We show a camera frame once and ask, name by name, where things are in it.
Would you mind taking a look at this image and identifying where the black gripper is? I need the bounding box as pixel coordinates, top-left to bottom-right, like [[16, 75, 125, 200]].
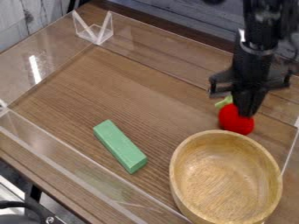
[[210, 29, 292, 117]]

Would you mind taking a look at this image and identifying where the red plush strawberry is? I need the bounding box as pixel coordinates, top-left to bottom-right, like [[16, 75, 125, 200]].
[[215, 95, 255, 135]]

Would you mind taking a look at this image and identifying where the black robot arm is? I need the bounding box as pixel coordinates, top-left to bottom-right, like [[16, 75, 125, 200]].
[[210, 0, 299, 117]]

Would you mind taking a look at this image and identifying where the wooden bowl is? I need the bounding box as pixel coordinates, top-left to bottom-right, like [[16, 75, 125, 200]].
[[170, 129, 283, 224]]

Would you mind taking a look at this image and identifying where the green rectangular block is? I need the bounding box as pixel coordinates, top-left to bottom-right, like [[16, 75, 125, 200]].
[[92, 120, 147, 174]]

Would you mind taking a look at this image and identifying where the clear acrylic corner bracket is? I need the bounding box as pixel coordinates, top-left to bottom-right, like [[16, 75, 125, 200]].
[[71, 11, 113, 46]]

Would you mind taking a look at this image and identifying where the clear acrylic tray wall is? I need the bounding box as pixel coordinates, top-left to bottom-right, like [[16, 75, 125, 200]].
[[0, 101, 191, 224]]

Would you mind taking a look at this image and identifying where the black table leg bracket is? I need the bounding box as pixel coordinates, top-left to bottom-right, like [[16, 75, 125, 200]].
[[24, 185, 65, 224]]

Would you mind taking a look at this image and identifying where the black cable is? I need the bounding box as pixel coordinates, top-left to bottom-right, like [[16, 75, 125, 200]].
[[0, 200, 40, 224]]

